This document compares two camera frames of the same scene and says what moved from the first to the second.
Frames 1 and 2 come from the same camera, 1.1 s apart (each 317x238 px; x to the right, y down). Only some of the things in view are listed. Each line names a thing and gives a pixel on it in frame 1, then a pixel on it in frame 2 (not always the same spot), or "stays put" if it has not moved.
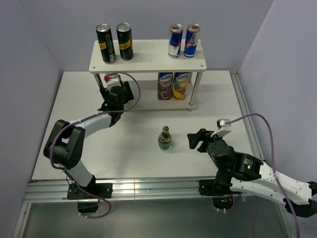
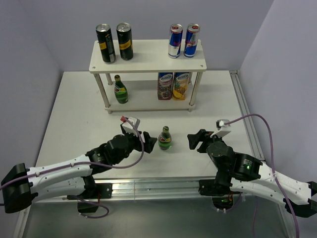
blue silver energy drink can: (191, 38) stays put
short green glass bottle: (164, 139) stays put
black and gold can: (106, 41) stays put
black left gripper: (128, 94) to (149, 141)
